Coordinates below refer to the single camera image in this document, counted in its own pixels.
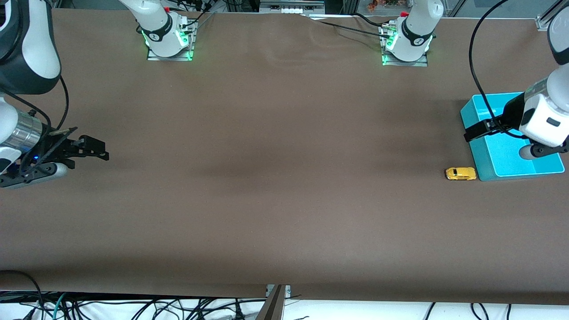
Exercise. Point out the metal table bracket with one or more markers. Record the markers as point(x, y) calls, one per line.
point(273, 306)

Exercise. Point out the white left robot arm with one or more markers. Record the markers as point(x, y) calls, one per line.
point(413, 35)

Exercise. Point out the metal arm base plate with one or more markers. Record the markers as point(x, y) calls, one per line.
point(422, 63)
point(153, 56)

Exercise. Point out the blue plastic bin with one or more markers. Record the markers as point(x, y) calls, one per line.
point(504, 155)

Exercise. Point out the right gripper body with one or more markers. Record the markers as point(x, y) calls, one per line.
point(57, 146)

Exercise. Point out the white power strip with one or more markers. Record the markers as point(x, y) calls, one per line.
point(291, 8)

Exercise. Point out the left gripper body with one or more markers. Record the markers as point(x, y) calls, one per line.
point(512, 114)

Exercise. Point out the brown table cover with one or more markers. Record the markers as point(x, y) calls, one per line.
point(284, 178)

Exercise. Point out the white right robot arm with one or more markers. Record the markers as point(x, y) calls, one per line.
point(35, 44)

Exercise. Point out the yellow beetle toy car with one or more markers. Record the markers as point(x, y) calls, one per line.
point(461, 174)

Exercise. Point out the aluminium frame profile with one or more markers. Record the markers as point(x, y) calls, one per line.
point(544, 20)

